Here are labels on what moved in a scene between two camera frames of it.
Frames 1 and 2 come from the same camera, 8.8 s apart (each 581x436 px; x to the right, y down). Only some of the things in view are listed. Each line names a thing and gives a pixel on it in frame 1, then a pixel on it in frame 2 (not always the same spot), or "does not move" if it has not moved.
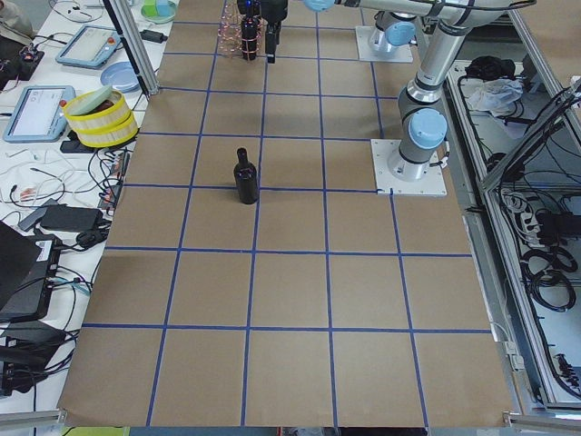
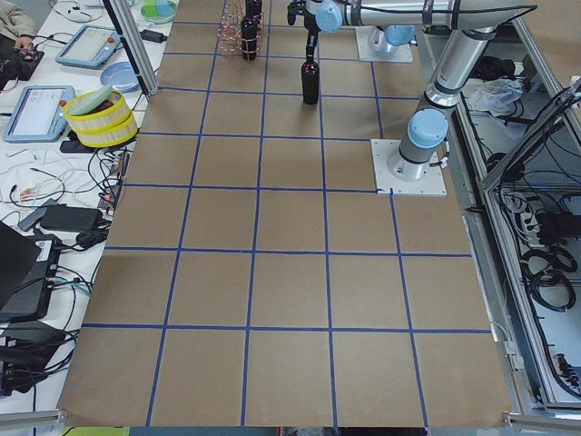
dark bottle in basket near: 251,34 does not move
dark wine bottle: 246,178 to 310,81
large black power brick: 64,217 does not move
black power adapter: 152,35 does not move
